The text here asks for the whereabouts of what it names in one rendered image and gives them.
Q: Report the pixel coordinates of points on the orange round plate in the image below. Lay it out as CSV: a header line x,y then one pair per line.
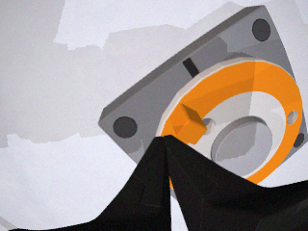
x,y
232,89

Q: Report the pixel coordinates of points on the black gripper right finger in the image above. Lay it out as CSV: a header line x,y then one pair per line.
x,y
212,198

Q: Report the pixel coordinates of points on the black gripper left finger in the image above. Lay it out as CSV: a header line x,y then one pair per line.
x,y
143,204

